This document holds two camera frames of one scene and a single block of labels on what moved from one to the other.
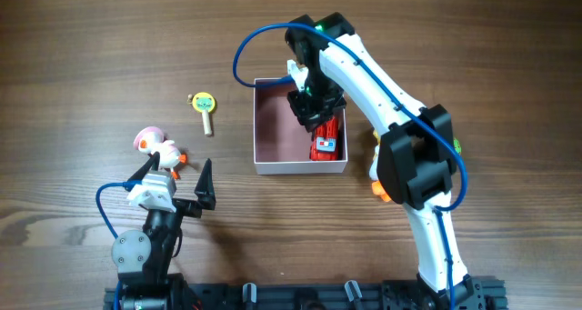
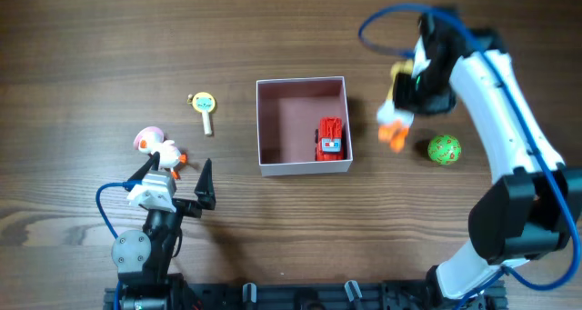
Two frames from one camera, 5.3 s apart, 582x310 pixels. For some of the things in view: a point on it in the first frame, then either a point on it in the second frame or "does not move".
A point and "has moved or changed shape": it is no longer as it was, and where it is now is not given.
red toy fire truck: [325, 145] does not move
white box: [282, 144] does not move
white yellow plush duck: [374, 173] has moved or changed shape
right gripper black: [316, 108] to [410, 93]
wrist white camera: [298, 73] to [420, 60]
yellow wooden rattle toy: [203, 102] does not move
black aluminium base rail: [464, 294] does not move
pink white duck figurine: [151, 140] does not move
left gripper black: [183, 206] does not move
